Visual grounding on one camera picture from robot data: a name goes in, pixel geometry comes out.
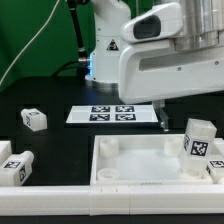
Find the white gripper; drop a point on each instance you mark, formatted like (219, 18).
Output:
(156, 71)

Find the white square tabletop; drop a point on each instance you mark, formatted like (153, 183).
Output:
(145, 160)

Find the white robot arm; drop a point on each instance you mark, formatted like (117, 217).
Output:
(203, 27)

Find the white left fence block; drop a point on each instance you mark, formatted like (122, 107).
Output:
(5, 150)

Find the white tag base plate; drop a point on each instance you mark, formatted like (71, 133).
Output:
(112, 114)

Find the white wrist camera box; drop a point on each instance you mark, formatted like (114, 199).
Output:
(162, 21)

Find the white front fence wall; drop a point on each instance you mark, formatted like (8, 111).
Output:
(107, 200)

